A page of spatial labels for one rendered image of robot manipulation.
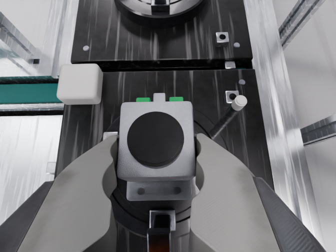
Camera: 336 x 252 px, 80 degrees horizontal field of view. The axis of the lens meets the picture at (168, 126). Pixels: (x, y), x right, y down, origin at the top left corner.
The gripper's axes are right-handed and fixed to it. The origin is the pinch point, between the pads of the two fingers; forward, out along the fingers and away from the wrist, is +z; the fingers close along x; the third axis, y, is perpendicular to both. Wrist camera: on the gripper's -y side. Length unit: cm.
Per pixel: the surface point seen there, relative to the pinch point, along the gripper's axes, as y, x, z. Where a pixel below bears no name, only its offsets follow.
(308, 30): -4.2, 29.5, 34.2
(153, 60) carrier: -1.9, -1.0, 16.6
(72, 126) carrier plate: 4.4, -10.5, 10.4
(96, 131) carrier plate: 4.9, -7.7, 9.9
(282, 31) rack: -4.5, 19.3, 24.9
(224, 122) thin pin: 1.0, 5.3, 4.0
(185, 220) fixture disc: 10.2, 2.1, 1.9
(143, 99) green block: -0.5, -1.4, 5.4
